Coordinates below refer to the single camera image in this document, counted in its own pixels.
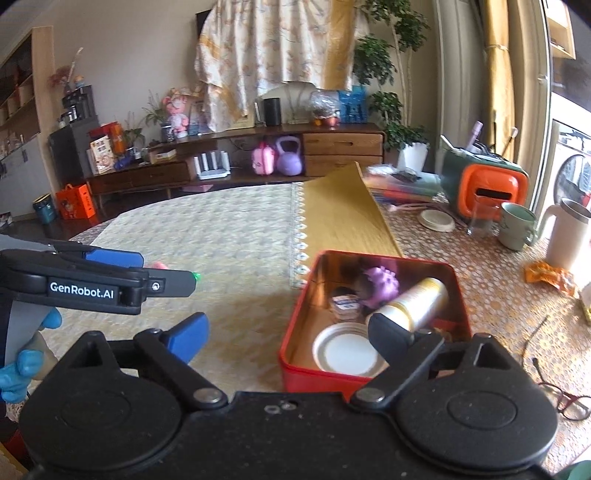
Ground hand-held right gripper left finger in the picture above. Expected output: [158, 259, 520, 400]
[69, 311, 228, 408]

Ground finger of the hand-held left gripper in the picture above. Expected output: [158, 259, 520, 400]
[139, 269, 197, 299]
[51, 241, 145, 269]

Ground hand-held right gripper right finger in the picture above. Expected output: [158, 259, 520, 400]
[350, 312, 509, 409]

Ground gold metal can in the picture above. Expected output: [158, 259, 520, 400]
[365, 277, 450, 334]

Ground white round jar lid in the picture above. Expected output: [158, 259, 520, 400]
[312, 322, 391, 376]

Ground purple spiky massage ball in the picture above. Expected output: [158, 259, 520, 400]
[355, 266, 400, 310]

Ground clear plastic bottle blue label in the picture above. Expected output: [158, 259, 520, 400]
[330, 286, 363, 324]

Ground red tin box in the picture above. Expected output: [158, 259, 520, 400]
[278, 250, 472, 394]

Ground person's left hand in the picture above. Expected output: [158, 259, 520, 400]
[0, 307, 64, 404]

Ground orange gift bag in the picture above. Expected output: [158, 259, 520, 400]
[56, 184, 96, 221]

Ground cream quilted table mat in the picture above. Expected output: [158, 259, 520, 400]
[28, 181, 320, 407]

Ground dark green canister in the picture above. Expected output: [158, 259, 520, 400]
[32, 195, 59, 226]

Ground printed snack box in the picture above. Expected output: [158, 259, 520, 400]
[90, 136, 116, 175]

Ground black fridge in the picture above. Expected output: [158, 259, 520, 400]
[48, 115, 100, 204]

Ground white router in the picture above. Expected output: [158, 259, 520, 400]
[194, 152, 232, 181]

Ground white round coaster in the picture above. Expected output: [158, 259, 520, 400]
[419, 209, 457, 233]

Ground yellow table mat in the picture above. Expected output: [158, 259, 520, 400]
[302, 161, 405, 260]

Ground thin dark stick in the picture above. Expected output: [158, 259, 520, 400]
[522, 315, 550, 356]

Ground potted orchid plant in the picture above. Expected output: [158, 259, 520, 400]
[141, 90, 177, 144]

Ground drinking glass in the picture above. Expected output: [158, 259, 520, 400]
[467, 191, 502, 236]

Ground stack of books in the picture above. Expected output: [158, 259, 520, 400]
[362, 166, 444, 206]

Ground pink toy case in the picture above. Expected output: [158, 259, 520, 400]
[252, 142, 277, 175]

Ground black coffee machine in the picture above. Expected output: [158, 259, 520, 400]
[60, 85, 96, 128]

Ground pink doll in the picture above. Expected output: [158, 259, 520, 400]
[163, 88, 193, 139]

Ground pale green mug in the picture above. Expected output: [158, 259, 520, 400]
[496, 202, 539, 252]

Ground orange wrapper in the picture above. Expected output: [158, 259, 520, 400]
[524, 261, 578, 296]

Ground purple kettlebell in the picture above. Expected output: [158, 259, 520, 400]
[276, 136, 304, 176]

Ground green and orange storage box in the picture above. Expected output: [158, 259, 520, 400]
[438, 134, 531, 223]

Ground wooden cabinet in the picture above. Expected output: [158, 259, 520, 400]
[88, 122, 387, 197]

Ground white jug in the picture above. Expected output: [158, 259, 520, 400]
[538, 198, 591, 274]

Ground potted tree white pot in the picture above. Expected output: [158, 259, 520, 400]
[353, 0, 431, 174]

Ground plastic bag of fruit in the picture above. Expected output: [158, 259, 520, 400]
[309, 90, 343, 128]

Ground blue picture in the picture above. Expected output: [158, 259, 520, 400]
[338, 88, 368, 124]

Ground floral patterned cloth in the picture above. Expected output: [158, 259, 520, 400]
[195, 0, 371, 133]

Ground yellow curtain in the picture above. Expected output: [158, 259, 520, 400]
[478, 0, 516, 160]

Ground wooden wall shelf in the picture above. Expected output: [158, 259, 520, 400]
[0, 25, 54, 163]

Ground red frame eyeglasses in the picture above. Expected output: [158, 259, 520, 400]
[531, 357, 591, 422]

